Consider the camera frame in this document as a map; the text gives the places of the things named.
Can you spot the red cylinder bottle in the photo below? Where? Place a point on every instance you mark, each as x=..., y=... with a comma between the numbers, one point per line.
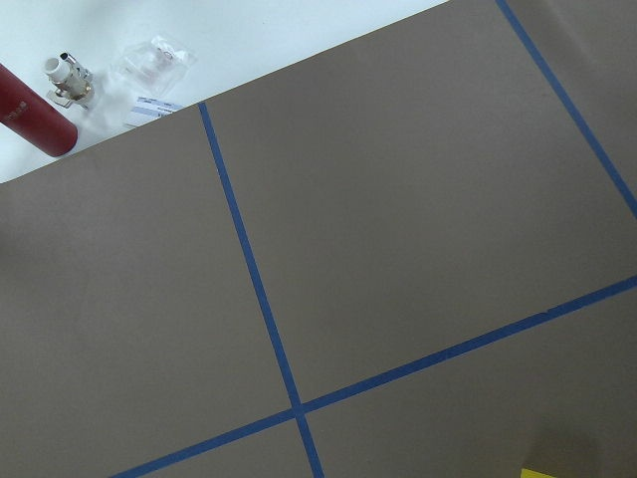
x=31, y=117

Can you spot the yellow block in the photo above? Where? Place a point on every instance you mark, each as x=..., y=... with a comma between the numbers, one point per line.
x=529, y=473

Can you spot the metal fitting with white tube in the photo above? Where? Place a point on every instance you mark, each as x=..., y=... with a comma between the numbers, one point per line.
x=72, y=83

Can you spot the clear plastic parts bag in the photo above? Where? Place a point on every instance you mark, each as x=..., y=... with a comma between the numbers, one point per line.
x=145, y=73

